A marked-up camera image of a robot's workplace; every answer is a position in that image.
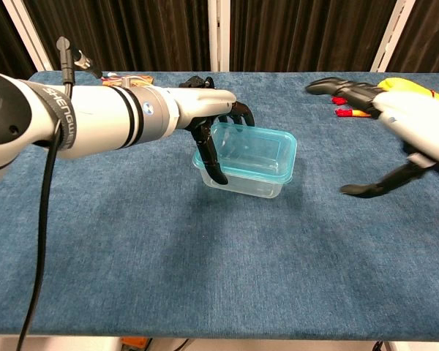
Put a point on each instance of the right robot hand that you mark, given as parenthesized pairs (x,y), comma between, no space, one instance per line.
(417,120)

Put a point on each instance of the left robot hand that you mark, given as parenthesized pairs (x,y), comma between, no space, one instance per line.
(205,100)

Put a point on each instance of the clear plastic container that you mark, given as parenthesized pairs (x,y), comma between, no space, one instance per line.
(248,186)
(274,137)

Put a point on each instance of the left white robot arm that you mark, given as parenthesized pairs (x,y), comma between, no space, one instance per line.
(95,117)

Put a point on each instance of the yellow rubber chicken toy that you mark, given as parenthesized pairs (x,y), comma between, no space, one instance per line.
(406,85)

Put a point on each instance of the orange sauce pouch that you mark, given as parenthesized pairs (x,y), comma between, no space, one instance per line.
(139,80)

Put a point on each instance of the black pleated curtain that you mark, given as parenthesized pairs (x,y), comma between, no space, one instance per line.
(131,33)

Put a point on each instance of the blue table mat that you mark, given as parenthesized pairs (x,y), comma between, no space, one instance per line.
(205,256)

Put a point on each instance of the white metal frame post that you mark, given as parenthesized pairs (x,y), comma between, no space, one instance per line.
(393,36)
(218,36)
(29,36)

